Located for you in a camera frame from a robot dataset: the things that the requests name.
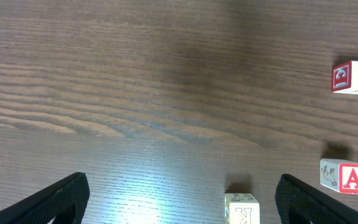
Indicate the white block centre top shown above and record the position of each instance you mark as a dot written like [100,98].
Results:
[344,78]

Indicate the white block left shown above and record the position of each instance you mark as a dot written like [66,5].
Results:
[241,209]

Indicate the white block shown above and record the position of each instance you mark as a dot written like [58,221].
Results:
[241,209]
[344,78]

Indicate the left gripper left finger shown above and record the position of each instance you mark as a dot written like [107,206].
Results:
[63,202]

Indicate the red letter A block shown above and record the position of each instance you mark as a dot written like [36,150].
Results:
[339,175]

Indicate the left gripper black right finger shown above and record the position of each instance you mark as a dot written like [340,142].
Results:
[300,203]

